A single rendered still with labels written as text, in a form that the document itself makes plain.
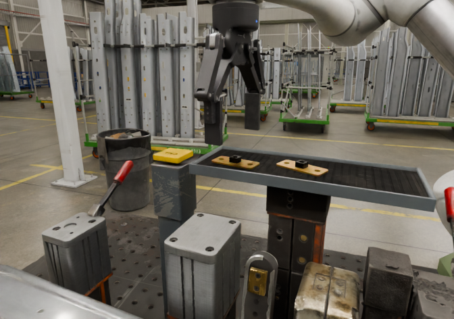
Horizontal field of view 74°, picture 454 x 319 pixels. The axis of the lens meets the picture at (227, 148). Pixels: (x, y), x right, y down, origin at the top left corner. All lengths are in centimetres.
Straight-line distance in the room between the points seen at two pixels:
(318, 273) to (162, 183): 35
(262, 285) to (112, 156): 254
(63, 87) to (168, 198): 321
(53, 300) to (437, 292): 51
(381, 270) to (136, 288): 74
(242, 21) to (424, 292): 43
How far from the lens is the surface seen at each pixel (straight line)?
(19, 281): 62
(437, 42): 95
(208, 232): 44
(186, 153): 62
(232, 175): 50
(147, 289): 101
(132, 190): 298
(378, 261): 44
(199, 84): 45
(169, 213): 65
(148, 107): 464
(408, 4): 95
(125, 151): 281
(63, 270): 61
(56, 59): 375
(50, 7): 379
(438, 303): 45
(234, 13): 50
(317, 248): 56
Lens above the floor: 133
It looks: 15 degrees down
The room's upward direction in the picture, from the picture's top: straight up
